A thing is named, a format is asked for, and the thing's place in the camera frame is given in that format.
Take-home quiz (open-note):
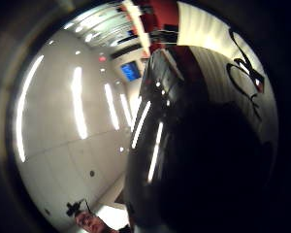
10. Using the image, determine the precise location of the red and white connector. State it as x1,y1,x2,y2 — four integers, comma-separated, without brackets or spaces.
251,72,266,94

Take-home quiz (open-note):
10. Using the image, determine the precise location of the long ceiling strip light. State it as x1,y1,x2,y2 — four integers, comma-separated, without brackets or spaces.
119,92,134,129
15,53,46,163
103,83,120,131
70,66,89,141

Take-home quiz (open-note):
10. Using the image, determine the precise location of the black metal rack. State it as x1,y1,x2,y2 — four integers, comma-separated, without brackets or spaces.
148,28,178,47

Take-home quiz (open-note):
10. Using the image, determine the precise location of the black cable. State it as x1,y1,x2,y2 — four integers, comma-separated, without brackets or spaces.
225,27,266,122

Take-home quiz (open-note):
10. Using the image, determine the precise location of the blue wall screen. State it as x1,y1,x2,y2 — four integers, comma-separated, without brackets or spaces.
119,61,143,83

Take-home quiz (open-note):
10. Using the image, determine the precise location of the black camera on stand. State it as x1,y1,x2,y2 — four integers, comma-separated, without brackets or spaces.
65,199,91,217

